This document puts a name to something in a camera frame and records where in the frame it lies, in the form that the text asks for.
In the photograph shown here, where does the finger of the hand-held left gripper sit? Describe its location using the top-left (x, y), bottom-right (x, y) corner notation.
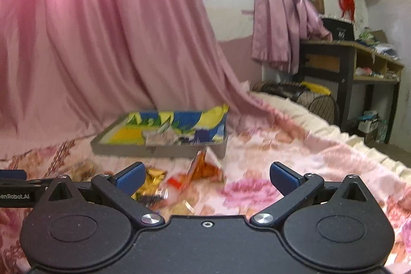
top-left (0, 169), bottom-right (49, 187)

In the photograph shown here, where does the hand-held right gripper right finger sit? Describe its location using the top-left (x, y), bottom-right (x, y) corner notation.
top-left (250, 162), bottom-right (378, 227)

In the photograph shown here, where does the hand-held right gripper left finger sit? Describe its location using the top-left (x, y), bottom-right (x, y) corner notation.
top-left (38, 162), bottom-right (165, 227)

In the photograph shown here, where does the gold snack packet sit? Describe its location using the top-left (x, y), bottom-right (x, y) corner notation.
top-left (132, 166), bottom-right (169, 207)

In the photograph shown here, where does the grey tray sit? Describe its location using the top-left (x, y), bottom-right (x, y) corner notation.
top-left (90, 110), bottom-right (229, 159)

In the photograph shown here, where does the orange snack packet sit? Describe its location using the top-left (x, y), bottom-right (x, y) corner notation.
top-left (167, 147), bottom-right (225, 189)

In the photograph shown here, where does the floral blanket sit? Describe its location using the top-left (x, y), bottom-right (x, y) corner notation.
top-left (0, 91), bottom-right (411, 274)

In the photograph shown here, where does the blue and yellow snack bag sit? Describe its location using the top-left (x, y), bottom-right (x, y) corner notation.
top-left (107, 104), bottom-right (230, 146)

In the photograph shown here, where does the dark striped bag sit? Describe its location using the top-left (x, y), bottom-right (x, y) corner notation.
top-left (252, 81), bottom-right (305, 99)

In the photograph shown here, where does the wooden desk with shelves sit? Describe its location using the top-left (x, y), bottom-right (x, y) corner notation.
top-left (298, 38), bottom-right (405, 144)

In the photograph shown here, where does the large pink curtain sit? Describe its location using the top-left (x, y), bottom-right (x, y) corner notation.
top-left (0, 0), bottom-right (280, 146)

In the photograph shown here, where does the black box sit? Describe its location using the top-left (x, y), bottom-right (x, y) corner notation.
top-left (321, 17), bottom-right (355, 42)

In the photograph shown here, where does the tied purple curtain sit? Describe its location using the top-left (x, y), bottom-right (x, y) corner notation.
top-left (247, 0), bottom-right (333, 74)

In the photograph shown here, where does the pile of papers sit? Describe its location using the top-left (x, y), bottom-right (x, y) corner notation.
top-left (356, 28), bottom-right (402, 59)

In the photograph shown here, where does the wire fan guard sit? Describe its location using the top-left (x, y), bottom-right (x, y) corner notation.
top-left (295, 89), bottom-right (341, 127)

